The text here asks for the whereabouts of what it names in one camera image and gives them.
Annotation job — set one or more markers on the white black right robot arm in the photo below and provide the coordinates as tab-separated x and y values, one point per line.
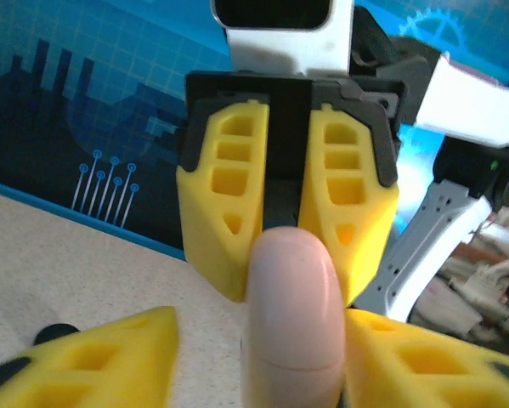
471	98

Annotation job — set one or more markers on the blue table border strip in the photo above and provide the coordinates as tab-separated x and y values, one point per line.
109	232

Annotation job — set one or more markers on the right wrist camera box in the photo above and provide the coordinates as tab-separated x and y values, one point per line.
288	47

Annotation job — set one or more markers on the pink earbud charging case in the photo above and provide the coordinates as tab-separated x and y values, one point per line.
294	319

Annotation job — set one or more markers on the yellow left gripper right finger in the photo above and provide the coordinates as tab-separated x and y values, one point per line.
428	370

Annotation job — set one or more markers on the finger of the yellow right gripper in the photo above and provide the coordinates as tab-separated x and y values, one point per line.
364	221
203	221

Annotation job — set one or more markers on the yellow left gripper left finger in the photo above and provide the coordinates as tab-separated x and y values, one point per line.
88	370

